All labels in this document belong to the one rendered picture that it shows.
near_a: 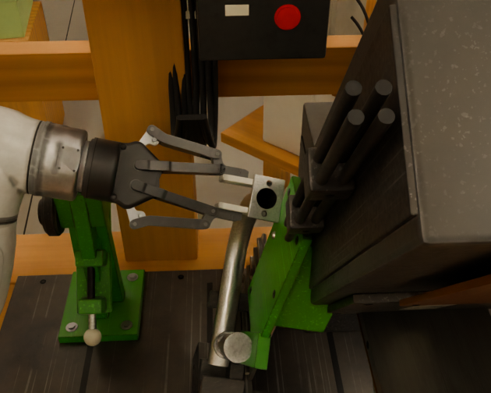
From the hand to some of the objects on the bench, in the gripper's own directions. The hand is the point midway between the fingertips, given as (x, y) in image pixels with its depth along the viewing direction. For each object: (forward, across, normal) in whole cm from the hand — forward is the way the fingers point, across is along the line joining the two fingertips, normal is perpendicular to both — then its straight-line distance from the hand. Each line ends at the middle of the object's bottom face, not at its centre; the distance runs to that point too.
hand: (245, 196), depth 80 cm
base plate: (+23, -22, +20) cm, 38 cm away
